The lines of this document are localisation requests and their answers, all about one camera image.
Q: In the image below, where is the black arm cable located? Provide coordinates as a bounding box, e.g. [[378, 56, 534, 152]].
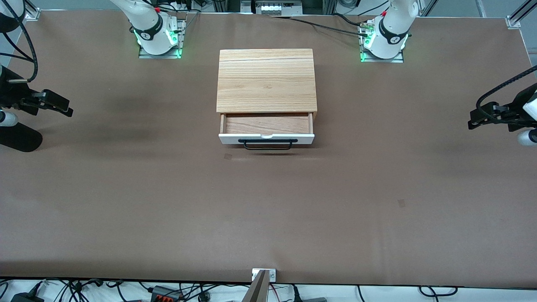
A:
[[0, 0, 39, 83], [476, 65, 537, 115]]

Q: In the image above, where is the grey camera post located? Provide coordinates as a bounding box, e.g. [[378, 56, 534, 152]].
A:
[[241, 270, 269, 302]]

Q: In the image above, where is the black metal drawer handle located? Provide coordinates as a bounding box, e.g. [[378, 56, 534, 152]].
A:
[[238, 139, 299, 151]]

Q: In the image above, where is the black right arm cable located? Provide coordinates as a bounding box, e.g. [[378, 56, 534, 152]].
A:
[[0, 0, 39, 83]]

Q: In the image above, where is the white-fronted wooden drawer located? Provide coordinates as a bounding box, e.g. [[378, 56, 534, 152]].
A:
[[218, 112, 315, 146]]

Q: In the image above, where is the orange and black connector box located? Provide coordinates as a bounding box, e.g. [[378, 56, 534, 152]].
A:
[[150, 285, 184, 302]]

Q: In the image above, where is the black floor cable loop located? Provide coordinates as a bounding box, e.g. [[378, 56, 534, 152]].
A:
[[419, 286, 459, 298]]

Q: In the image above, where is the black table cable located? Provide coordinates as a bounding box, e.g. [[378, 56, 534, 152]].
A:
[[271, 14, 372, 38]]

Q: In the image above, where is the aluminium edge bracket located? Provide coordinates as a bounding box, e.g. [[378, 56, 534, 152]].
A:
[[252, 268, 277, 282]]

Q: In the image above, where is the wooden drawer cabinet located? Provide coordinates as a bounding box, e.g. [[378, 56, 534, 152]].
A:
[[216, 49, 318, 121]]

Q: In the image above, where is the grey power strip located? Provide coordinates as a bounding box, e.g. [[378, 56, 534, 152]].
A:
[[254, 0, 303, 16]]

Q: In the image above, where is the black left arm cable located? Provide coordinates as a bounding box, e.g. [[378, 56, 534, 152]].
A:
[[476, 65, 537, 115]]

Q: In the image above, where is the black floor cable tangle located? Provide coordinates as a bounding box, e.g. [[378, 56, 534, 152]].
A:
[[0, 278, 126, 302]]

